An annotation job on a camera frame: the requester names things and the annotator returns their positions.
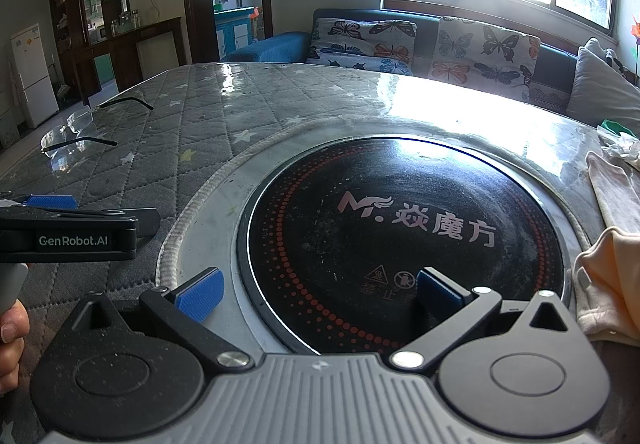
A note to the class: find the green bowl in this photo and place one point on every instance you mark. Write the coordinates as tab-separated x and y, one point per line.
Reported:
614	130

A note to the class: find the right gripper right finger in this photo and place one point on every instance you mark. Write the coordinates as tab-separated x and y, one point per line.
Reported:
460	312

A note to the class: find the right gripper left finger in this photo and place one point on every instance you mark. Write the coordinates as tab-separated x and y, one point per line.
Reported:
178	315

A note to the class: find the clear-lens eyeglasses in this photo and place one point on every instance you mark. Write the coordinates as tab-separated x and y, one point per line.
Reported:
81	128

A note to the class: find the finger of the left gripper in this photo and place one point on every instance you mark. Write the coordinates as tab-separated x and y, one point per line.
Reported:
64	202

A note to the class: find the dark wooden cabinet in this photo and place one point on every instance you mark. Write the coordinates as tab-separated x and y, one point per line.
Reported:
119	41

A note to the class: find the clear plastic bag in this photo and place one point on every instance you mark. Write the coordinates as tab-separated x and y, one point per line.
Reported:
620	146

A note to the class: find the grey pillow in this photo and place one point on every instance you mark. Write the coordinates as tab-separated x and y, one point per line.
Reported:
600	92

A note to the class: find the cream white garment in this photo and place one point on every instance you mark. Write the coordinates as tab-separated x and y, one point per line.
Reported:
606	276

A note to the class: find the blue white cabinet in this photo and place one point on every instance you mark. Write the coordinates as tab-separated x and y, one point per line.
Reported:
234	29

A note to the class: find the left butterfly cushion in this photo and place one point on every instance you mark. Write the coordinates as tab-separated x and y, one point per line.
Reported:
381	46

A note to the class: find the butterfly cushion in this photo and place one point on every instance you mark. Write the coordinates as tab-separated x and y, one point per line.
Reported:
480	56
381	46

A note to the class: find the person's left hand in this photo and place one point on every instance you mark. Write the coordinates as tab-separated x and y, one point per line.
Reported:
14	328

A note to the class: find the round black induction cooktop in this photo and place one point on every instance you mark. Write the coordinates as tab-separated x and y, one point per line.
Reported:
331	243

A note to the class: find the right butterfly cushion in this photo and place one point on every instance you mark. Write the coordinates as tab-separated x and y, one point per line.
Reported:
480	56

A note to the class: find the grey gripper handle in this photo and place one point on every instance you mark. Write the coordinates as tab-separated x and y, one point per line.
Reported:
12	276

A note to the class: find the colourful pinwheel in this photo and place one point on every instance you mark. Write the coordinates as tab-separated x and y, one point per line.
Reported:
635	32

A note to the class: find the white refrigerator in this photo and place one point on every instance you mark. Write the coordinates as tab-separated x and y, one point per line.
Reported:
33	78

